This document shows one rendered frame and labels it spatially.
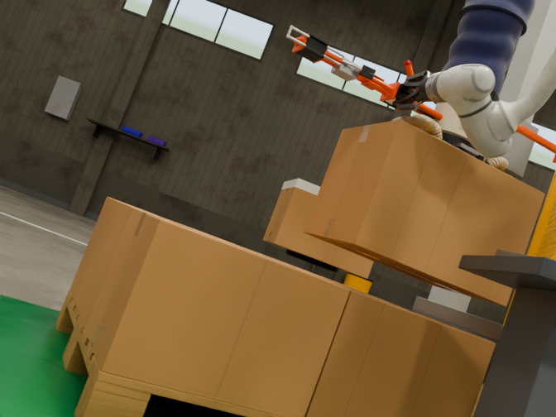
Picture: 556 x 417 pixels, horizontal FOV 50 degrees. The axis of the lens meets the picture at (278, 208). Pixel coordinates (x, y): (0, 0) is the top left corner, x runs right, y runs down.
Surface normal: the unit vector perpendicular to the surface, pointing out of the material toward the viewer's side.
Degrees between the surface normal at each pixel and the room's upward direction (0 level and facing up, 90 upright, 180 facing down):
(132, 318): 90
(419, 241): 90
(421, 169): 90
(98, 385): 90
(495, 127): 117
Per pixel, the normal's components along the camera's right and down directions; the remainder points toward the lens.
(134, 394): 0.40, 0.07
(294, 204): 0.19, -0.01
